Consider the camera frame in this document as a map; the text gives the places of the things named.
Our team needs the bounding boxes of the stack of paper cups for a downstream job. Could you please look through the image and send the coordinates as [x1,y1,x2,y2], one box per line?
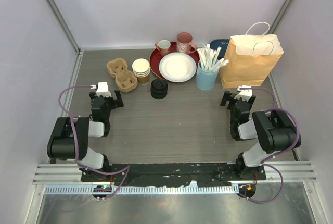
[132,58,150,84]

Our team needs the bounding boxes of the stack of black lids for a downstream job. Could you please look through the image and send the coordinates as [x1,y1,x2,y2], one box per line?
[150,79,168,99]

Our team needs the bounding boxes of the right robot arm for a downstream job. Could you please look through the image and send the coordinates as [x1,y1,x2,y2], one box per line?
[220,86,301,180]

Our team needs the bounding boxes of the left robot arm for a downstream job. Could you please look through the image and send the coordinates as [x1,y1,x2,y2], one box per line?
[47,90,124,182]

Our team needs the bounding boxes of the cardboard cup carrier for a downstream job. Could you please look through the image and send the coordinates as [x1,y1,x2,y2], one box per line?
[106,58,138,93]

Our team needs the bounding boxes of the blue straw cup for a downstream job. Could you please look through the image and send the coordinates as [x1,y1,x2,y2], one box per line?
[196,62,219,91]

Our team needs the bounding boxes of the white wrapped straws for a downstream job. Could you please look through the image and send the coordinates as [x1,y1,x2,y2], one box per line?
[197,44,229,72]

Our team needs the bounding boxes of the brown paper bag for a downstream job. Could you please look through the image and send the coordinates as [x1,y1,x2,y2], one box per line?
[219,29,284,89]

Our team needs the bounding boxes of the dark blue pouch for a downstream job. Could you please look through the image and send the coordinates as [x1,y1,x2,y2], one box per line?
[210,39,230,51]

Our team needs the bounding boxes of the white paper plate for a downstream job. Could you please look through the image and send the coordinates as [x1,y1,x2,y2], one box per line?
[159,52,197,83]

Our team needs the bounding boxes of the red round tray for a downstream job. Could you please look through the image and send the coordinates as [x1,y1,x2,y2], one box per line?
[149,42,199,80]

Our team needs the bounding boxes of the tall pink mug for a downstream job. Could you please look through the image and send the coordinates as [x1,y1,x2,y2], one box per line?
[176,32,197,54]

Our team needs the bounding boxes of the small pink mug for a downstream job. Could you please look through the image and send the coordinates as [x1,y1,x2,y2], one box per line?
[155,40,171,57]

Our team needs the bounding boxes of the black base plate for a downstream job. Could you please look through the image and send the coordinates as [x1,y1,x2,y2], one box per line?
[80,161,267,187]

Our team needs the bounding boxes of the aluminium rail frame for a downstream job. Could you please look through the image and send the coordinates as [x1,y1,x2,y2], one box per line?
[33,161,317,195]

